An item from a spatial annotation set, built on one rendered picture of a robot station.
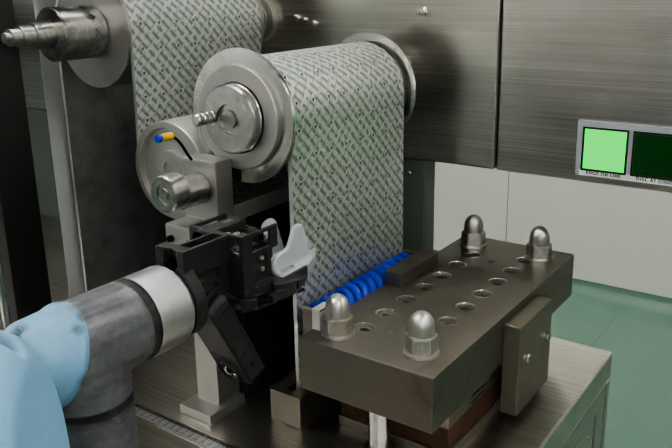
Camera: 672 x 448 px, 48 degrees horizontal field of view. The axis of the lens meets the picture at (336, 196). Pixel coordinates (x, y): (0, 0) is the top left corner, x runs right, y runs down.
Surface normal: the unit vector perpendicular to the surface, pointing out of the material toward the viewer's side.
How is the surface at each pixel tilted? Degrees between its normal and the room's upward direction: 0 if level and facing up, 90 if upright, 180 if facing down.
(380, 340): 0
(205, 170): 90
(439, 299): 0
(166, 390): 0
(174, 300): 61
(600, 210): 90
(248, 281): 90
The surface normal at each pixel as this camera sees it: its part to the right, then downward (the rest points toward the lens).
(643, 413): -0.02, -0.96
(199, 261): 0.82, 0.14
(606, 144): -0.58, 0.23
